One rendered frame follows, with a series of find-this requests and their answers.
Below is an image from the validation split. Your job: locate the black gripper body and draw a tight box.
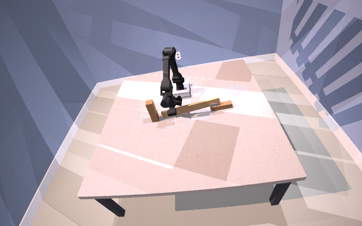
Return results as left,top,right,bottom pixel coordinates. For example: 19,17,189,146
167,96,177,116

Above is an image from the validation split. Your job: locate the long wooden bed rail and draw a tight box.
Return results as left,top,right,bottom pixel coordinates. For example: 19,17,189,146
161,96,220,118

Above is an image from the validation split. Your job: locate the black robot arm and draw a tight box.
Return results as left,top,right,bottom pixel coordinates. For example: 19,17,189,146
160,47,185,108

